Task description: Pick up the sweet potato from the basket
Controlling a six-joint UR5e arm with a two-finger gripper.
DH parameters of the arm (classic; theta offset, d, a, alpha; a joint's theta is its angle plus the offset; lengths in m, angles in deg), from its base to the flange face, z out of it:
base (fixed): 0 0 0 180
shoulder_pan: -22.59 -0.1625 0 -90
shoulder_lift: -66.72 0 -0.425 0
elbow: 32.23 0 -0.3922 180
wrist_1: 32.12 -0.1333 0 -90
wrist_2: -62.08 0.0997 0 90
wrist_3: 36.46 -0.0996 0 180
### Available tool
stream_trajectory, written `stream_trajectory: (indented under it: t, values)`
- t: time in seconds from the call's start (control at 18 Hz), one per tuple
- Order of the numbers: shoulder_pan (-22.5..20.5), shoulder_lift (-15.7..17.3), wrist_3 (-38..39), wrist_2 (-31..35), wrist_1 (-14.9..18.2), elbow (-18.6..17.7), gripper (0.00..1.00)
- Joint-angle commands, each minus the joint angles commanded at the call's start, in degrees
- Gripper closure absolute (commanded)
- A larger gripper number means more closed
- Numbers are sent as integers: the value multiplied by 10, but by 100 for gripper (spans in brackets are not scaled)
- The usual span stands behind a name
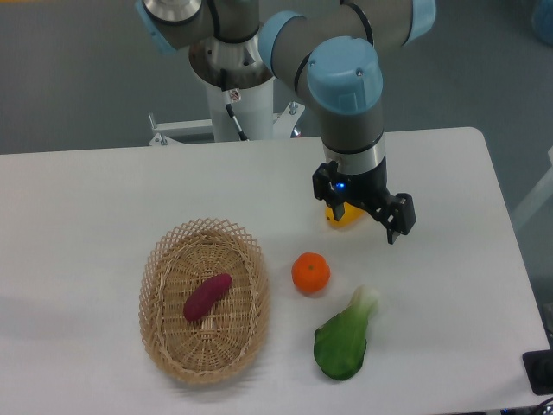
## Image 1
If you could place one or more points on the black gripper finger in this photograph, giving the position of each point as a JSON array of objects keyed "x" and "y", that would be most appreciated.
[
  {"x": 336, "y": 204},
  {"x": 400, "y": 216}
]

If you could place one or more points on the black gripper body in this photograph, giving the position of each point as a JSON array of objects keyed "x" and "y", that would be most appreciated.
[{"x": 366, "y": 191}]

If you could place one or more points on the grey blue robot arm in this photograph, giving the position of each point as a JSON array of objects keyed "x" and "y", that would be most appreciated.
[{"x": 330, "y": 63}]

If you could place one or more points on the woven wicker oval basket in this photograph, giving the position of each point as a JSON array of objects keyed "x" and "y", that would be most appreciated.
[{"x": 228, "y": 338}]

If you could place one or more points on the purple sweet potato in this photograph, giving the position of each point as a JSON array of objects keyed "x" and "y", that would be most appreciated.
[{"x": 205, "y": 296}]

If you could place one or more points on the yellow fruit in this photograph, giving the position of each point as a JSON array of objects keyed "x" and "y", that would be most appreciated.
[{"x": 350, "y": 216}]

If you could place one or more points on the orange mandarin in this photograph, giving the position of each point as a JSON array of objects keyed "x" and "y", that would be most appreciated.
[{"x": 310, "y": 273}]

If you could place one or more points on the green bok choy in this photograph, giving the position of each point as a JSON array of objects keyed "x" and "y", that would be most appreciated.
[{"x": 341, "y": 342}]

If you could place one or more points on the black device at table edge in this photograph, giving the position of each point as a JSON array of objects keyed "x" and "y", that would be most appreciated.
[{"x": 538, "y": 367}]

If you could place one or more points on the blue object top right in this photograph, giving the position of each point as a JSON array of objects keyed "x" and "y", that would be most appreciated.
[{"x": 541, "y": 20}]

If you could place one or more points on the white frame at right edge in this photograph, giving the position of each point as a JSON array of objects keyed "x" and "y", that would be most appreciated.
[{"x": 534, "y": 200}]

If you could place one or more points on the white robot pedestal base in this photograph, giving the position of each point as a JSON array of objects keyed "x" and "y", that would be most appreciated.
[{"x": 240, "y": 93}]

